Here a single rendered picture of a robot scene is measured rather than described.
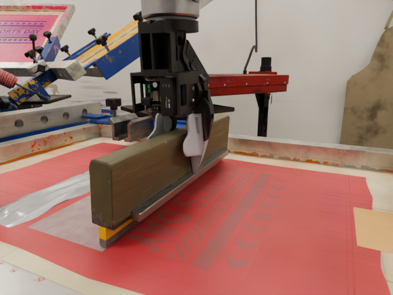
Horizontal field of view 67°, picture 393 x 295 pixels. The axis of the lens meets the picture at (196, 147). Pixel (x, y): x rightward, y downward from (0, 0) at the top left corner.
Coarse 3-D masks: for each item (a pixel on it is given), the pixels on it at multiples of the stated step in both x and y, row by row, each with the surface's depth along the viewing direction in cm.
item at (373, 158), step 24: (0, 144) 62; (24, 144) 64; (48, 144) 70; (72, 144) 76; (240, 144) 68; (264, 144) 65; (288, 144) 63; (312, 144) 62; (336, 144) 62; (360, 168) 58; (384, 168) 56; (0, 264) 24; (0, 288) 22; (24, 288) 22; (48, 288) 22
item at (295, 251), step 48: (0, 192) 47; (0, 240) 34; (48, 240) 34; (96, 240) 34; (288, 240) 34; (336, 240) 34; (144, 288) 27; (192, 288) 27; (240, 288) 27; (288, 288) 27; (336, 288) 27; (384, 288) 27
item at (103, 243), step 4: (128, 224) 36; (132, 224) 36; (124, 228) 35; (128, 228) 36; (120, 232) 34; (124, 232) 35; (112, 236) 33; (116, 236) 34; (100, 240) 33; (104, 240) 32; (108, 240) 33; (112, 240) 33; (100, 244) 33; (104, 244) 32; (108, 244) 33
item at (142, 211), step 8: (224, 152) 57; (208, 160) 52; (216, 160) 54; (200, 168) 48; (208, 168) 50; (184, 176) 45; (192, 176) 45; (176, 184) 42; (184, 184) 43; (160, 192) 39; (168, 192) 39; (176, 192) 41; (152, 200) 37; (160, 200) 37; (136, 208) 34; (144, 208) 34; (152, 208) 35; (136, 216) 34; (144, 216) 34
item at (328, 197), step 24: (96, 144) 77; (72, 168) 59; (240, 168) 59; (264, 168) 59; (288, 168) 59; (288, 192) 47; (312, 192) 47; (336, 192) 47; (360, 192) 47; (312, 216) 40; (336, 216) 40
